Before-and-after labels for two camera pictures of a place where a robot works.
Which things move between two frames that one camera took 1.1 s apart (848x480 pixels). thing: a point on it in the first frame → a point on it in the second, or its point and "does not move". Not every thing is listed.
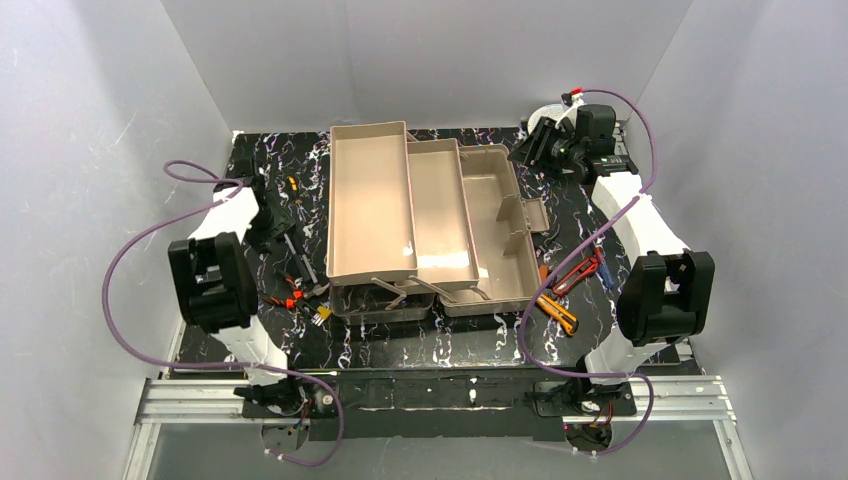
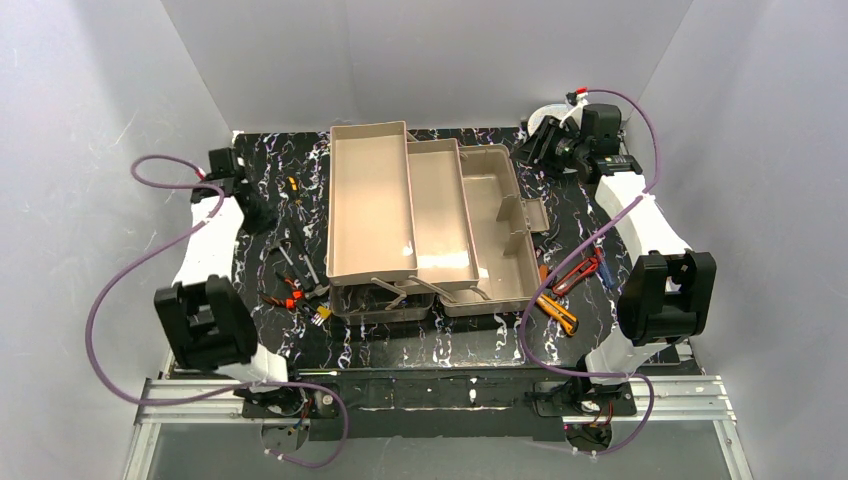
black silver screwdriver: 298,259 → 311,269
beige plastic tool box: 414,224 does not move
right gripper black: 537,142 does not move
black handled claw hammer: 316,289 does not move
